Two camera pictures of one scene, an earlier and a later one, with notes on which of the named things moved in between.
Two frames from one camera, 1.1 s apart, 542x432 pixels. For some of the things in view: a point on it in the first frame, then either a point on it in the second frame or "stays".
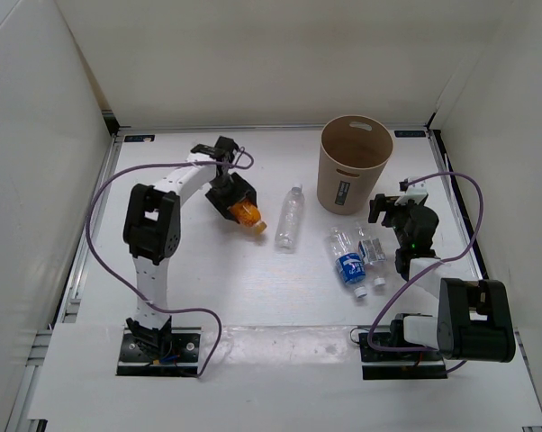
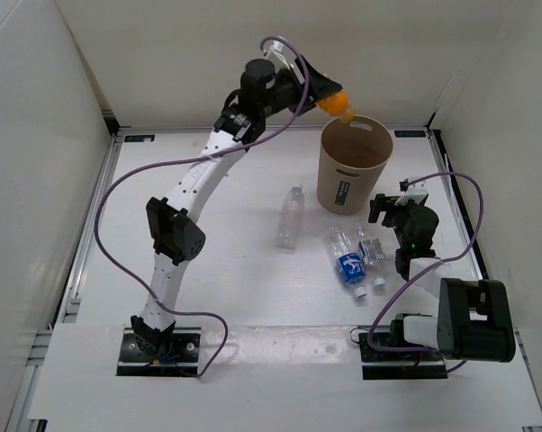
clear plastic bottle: [290, 218] stays
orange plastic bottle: [248, 214] -> [337, 104]
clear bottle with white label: [373, 252] stays
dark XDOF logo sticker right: [410, 133] stays
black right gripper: [383, 203] stays
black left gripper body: [227, 191] -> [297, 103]
